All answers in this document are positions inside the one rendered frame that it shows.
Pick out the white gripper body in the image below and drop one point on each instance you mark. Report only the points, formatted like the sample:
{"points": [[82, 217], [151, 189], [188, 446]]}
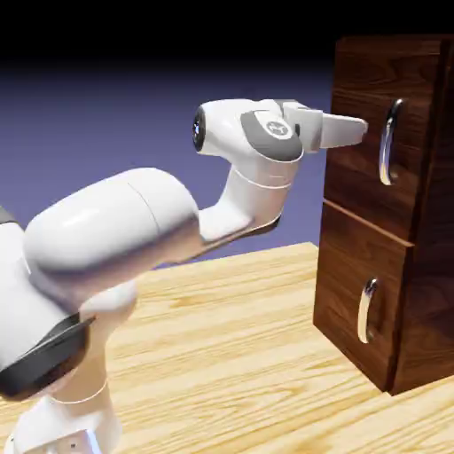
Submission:
{"points": [[340, 131]]}

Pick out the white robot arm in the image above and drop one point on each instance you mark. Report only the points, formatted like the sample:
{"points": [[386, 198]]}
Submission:
{"points": [[106, 227]]}

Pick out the dark wood cabinet door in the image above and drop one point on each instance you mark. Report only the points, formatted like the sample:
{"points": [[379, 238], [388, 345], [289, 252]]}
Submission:
{"points": [[354, 276], [358, 81]]}

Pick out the dark wood cabinet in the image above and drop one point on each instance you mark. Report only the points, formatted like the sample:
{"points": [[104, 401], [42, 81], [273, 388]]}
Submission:
{"points": [[425, 248]]}

